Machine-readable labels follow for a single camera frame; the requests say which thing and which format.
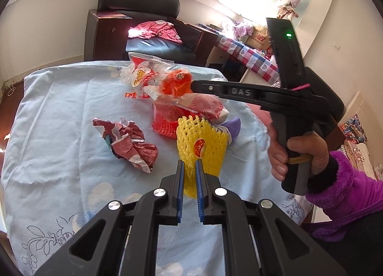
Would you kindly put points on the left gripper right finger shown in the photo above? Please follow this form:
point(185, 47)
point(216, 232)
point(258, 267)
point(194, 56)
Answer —
point(259, 239)

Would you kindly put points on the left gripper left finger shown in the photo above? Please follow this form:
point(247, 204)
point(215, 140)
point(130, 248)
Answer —
point(121, 239)

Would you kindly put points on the purple cloth pouch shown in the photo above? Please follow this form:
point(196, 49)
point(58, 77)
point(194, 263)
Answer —
point(231, 128)

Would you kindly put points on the pink patterned paper cup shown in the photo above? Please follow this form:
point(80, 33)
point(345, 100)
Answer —
point(209, 106)

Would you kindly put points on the maroon wrapper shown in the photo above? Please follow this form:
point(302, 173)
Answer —
point(126, 141)

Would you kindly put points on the yellow foam net with sticker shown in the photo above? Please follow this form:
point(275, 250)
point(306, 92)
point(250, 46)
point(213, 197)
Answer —
point(197, 140)

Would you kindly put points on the orange wrapper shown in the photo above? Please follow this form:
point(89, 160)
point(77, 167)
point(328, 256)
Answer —
point(176, 83)

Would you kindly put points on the red plastic bag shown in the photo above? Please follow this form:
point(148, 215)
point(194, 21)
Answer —
point(165, 118)

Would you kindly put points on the clear red snack bag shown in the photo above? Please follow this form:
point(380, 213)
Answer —
point(143, 70)

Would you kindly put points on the purple fleece sleeve forearm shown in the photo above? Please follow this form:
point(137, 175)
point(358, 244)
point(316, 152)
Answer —
point(345, 195)

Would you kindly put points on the person's right hand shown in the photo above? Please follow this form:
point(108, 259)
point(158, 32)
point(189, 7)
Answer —
point(310, 143)

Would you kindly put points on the pink plastic basin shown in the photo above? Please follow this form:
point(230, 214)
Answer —
point(264, 116)

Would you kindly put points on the checkered tablecloth side table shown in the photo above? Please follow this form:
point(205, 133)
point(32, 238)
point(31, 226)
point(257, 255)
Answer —
point(250, 58)

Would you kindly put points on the brown paper shopping bag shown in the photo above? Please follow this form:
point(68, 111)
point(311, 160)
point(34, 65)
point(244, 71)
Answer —
point(259, 39)

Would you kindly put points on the purple checkered cloth bag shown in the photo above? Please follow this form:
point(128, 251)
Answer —
point(242, 29)

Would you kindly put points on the white drawer cabinet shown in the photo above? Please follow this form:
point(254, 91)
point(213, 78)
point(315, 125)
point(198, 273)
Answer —
point(217, 58)

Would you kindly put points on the coat stand with hats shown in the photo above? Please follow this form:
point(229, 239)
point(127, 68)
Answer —
point(286, 9)

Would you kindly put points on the red patterned garment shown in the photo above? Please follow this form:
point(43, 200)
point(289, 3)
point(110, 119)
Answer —
point(155, 29)

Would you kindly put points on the black leather armchair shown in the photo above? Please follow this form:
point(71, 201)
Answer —
point(119, 27)

